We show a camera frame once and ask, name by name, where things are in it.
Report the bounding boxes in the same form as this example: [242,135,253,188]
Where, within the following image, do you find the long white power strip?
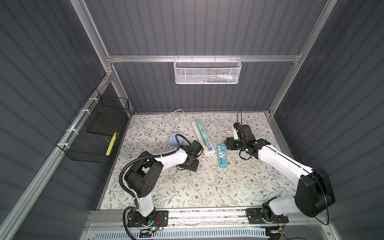
[191,120,216,157]

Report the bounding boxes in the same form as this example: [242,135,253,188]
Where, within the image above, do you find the blue square power socket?
[169,133,185,147]

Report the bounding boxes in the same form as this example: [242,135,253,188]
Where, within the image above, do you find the white vented cover strip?
[92,227,271,240]

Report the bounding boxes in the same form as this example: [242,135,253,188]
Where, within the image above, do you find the items in white basket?
[199,74,238,84]

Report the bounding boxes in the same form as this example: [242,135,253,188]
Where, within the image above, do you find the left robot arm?
[119,141,203,218]

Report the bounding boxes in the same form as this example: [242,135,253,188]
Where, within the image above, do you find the black corrugated cable hose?
[119,134,193,240]

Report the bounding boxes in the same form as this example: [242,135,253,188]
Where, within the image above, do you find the black wire basket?
[57,90,130,164]

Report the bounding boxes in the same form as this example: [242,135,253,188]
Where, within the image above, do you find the teal power strip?
[217,144,228,169]

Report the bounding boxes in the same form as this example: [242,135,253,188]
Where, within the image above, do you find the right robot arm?
[225,122,336,223]

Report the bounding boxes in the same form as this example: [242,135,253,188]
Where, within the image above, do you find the green plug adapter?
[220,142,226,151]

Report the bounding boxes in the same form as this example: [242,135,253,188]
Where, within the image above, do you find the white power strip cable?
[145,108,196,136]

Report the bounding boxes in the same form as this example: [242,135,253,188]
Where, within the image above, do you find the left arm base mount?
[127,210,169,228]

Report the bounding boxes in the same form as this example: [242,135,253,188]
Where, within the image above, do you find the white wire mesh basket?
[173,58,242,85]

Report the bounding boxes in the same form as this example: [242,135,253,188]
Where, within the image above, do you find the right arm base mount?
[245,208,289,224]

